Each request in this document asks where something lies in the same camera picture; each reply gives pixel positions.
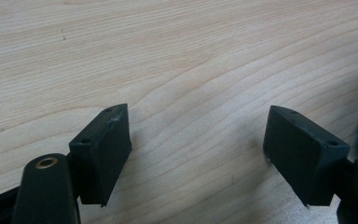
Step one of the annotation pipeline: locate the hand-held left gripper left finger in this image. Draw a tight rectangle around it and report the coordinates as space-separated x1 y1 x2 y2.
69 103 133 208

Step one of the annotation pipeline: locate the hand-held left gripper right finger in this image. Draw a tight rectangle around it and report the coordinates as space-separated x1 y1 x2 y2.
262 105 351 208

